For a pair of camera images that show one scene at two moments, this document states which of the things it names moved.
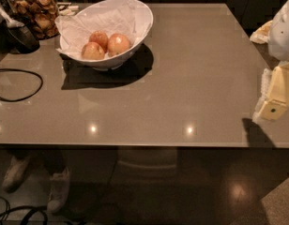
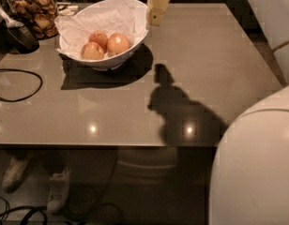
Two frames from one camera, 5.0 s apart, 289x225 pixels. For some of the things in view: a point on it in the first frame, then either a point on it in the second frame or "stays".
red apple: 92,51 stays
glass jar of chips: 36,7 stays
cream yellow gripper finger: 277,92 -> 158,1
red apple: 118,43 stays
